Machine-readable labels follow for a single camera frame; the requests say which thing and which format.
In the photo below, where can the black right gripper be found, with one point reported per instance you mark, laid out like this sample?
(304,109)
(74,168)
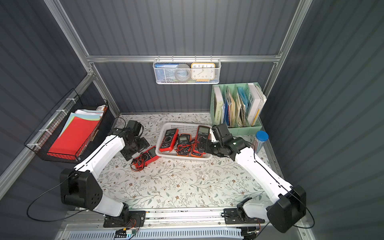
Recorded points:
(211,147)

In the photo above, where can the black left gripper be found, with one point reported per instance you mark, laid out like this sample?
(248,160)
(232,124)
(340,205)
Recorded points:
(132,148)

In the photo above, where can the large red multimeter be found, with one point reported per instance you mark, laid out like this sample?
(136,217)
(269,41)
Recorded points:
(169,140)

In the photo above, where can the small black multimeter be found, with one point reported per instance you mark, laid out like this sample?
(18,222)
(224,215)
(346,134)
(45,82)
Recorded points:
(184,145)

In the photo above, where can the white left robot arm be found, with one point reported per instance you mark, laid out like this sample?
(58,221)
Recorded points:
(79,185)

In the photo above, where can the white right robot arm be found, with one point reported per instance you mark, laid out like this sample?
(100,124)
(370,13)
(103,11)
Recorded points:
(288,204)

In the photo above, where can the white plastic basket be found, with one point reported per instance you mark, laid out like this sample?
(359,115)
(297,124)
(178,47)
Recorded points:
(177,141)

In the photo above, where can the blue box in basket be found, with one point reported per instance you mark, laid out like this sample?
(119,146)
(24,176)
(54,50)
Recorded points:
(165,72)

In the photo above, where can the blue-lid clear pencil jar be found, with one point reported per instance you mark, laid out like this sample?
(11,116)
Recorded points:
(260,138)

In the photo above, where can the green desk file organizer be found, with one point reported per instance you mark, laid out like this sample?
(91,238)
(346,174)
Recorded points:
(238,106)

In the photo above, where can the red paper folder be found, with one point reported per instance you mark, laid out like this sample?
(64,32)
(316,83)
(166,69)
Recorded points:
(73,139)

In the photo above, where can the yellow white alarm clock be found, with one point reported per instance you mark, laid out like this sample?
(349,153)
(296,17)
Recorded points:
(203,71)

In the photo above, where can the grey tape roll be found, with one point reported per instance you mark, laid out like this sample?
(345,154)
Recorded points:
(182,73)

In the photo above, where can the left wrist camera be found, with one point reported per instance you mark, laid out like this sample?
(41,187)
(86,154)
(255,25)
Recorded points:
(135,127)

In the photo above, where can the black wire wall basket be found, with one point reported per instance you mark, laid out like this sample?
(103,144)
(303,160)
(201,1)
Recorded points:
(90,108)

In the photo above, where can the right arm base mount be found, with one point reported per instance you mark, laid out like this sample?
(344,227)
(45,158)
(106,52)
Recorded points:
(235,216)

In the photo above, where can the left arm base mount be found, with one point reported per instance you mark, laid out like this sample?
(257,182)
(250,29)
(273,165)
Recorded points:
(128,219)

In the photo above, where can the white wire wall basket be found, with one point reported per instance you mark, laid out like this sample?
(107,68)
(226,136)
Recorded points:
(189,61)

